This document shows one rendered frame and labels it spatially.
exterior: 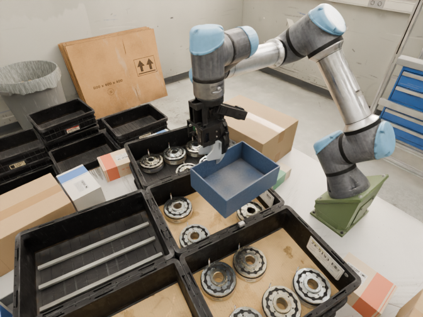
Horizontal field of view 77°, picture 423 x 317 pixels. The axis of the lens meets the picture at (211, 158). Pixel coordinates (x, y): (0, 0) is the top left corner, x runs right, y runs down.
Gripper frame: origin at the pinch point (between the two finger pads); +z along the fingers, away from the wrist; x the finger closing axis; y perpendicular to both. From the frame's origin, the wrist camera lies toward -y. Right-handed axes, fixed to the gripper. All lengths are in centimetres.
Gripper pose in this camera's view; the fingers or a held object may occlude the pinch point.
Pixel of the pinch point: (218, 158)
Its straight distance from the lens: 77.5
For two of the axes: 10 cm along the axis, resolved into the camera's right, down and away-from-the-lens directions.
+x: 6.1, 4.5, -6.5
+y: -7.9, 3.9, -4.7
